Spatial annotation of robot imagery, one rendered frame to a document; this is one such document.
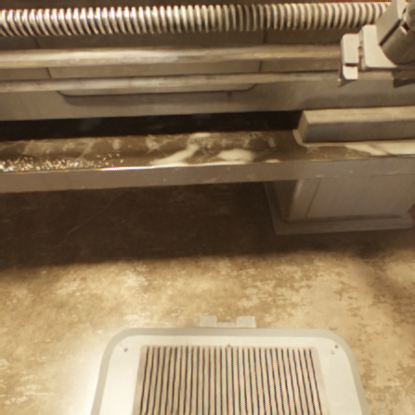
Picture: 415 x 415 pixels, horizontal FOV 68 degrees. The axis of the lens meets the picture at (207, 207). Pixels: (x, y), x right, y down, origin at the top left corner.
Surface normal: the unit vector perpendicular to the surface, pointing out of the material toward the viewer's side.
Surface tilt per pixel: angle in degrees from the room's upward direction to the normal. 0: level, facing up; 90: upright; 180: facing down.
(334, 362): 0
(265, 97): 90
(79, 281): 0
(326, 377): 0
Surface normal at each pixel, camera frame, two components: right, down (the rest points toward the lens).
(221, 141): 0.00, -0.63
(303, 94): 0.07, 0.78
